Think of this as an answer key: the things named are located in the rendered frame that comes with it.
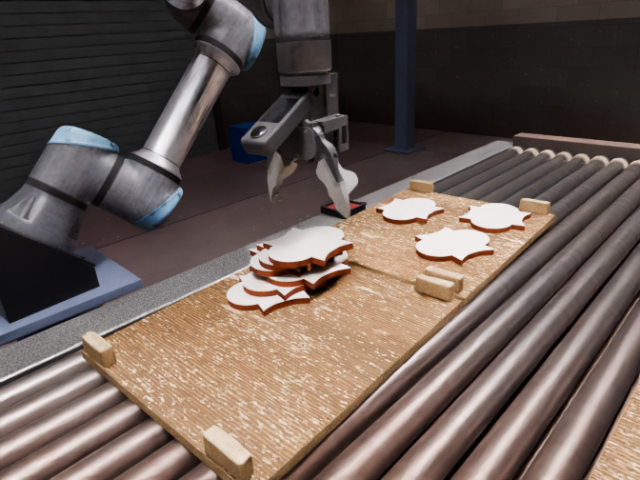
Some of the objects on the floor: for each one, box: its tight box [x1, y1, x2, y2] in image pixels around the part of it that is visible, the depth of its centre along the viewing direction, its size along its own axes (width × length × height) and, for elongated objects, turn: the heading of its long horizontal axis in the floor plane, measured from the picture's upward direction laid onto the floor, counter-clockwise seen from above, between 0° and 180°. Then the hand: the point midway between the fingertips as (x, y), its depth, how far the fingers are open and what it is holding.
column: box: [0, 246, 143, 346], centre depth 115 cm, size 38×38×87 cm
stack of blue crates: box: [229, 122, 268, 165], centre depth 539 cm, size 32×32×40 cm
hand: (305, 212), depth 74 cm, fingers open, 14 cm apart
